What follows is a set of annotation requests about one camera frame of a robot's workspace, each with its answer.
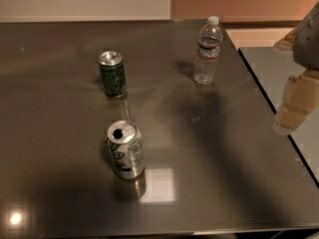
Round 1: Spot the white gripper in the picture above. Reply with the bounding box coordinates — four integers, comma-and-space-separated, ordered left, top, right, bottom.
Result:
273, 2, 319, 135

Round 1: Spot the clear plastic water bottle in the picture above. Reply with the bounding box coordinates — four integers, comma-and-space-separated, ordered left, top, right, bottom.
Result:
193, 16, 223, 85

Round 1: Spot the silver 7up can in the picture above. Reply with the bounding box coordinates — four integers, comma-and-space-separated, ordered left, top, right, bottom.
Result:
106, 120, 144, 179

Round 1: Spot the dark green soda can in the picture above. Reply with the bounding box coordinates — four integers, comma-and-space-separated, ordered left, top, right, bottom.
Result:
98, 51, 127, 97

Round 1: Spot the grey side table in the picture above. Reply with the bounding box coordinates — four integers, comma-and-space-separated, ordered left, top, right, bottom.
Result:
238, 47, 319, 184

